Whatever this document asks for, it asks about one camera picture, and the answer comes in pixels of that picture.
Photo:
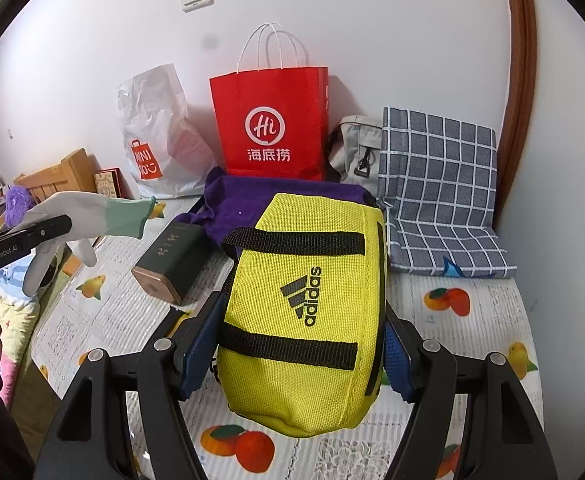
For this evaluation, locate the red paper shopping bag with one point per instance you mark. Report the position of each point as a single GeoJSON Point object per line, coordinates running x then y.
{"type": "Point", "coordinates": [273, 122]}

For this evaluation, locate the grey canvas bag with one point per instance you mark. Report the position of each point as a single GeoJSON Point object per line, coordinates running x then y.
{"type": "Point", "coordinates": [354, 152]}

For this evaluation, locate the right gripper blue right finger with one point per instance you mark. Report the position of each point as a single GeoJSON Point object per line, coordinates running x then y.
{"type": "Point", "coordinates": [398, 356]}

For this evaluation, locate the grey checked cloth bag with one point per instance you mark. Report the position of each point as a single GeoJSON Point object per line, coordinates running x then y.
{"type": "Point", "coordinates": [437, 191]}

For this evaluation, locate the yellow adidas pouch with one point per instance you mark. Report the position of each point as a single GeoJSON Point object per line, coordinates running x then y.
{"type": "Point", "coordinates": [301, 343]}

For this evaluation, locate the small patterned box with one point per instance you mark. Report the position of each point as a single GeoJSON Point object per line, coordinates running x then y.
{"type": "Point", "coordinates": [108, 182]}

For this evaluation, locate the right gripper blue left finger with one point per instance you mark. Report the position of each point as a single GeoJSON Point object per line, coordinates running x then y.
{"type": "Point", "coordinates": [196, 348]}

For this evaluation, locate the brown wooden door frame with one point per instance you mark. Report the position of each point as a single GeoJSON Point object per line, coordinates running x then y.
{"type": "Point", "coordinates": [521, 91]}

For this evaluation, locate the purple plush toy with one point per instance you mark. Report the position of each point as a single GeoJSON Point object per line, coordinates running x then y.
{"type": "Point", "coordinates": [19, 201]}

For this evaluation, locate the white work glove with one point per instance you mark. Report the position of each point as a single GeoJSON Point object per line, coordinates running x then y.
{"type": "Point", "coordinates": [91, 215]}

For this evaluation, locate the white Miniso plastic bag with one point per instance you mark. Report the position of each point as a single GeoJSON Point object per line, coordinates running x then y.
{"type": "Point", "coordinates": [167, 156]}

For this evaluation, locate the purple fleece blanket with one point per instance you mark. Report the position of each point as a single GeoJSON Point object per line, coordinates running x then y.
{"type": "Point", "coordinates": [233, 206]}

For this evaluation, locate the dark green box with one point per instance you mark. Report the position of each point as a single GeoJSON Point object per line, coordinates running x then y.
{"type": "Point", "coordinates": [171, 264]}

